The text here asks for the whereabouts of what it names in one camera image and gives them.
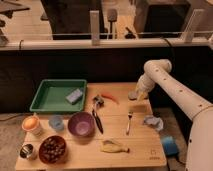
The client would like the light blue plastic cup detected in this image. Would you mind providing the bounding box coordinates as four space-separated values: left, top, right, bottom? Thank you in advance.
49 115 64 131

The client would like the dark brown patterned bowl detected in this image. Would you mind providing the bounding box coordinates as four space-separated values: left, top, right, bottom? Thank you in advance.
39 136 68 164

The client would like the red chili pepper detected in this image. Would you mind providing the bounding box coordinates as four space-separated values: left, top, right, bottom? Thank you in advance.
101 93 119 104

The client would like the purple bowl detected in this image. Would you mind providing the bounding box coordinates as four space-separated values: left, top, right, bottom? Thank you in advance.
68 112 95 137

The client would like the crumpled light blue cloth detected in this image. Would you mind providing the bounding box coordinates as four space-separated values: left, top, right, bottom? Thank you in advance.
143 115 164 131

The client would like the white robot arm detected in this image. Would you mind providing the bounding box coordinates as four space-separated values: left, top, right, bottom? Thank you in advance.
136 59 213 171

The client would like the silver fork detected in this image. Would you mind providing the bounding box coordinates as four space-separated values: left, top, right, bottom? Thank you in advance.
126 111 133 135

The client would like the black handled can opener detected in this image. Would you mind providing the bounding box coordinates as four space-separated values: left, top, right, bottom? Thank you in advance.
92 95 104 132

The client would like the blue grey sponge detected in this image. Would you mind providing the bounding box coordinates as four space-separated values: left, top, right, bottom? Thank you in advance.
66 89 83 104

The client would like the wooden board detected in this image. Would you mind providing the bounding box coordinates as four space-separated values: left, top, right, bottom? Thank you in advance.
15 83 166 171

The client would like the green plastic tray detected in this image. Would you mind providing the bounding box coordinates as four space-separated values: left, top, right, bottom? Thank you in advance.
30 79 87 114

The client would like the orange topped white cup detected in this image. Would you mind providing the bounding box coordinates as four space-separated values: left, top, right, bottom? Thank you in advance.
22 115 42 136

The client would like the small metal can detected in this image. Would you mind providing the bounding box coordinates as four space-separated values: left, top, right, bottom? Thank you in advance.
19 144 37 160

